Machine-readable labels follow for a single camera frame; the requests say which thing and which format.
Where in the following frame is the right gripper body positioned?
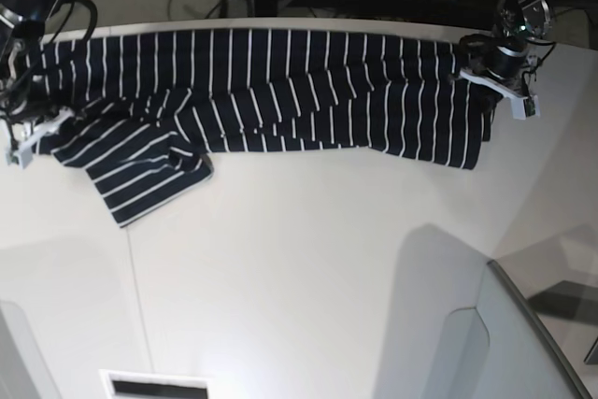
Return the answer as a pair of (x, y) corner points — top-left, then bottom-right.
(4, 88), (61, 125)

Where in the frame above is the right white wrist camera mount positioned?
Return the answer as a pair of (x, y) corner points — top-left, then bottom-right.
(1, 107), (75, 169)

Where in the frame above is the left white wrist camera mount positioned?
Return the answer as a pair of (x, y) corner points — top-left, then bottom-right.
(452, 67), (541, 121)

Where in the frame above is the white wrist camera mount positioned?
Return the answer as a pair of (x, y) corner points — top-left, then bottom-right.
(452, 67), (541, 121)
(1, 107), (75, 169)

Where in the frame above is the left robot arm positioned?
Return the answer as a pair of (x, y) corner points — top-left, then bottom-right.
(460, 0), (556, 82)

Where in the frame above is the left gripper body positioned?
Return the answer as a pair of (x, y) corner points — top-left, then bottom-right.
(460, 34), (529, 81)

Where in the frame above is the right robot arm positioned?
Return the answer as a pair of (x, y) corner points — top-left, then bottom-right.
(1, 0), (98, 125)

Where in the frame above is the navy white striped t-shirt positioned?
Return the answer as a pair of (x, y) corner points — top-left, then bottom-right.
(25, 28), (491, 227)

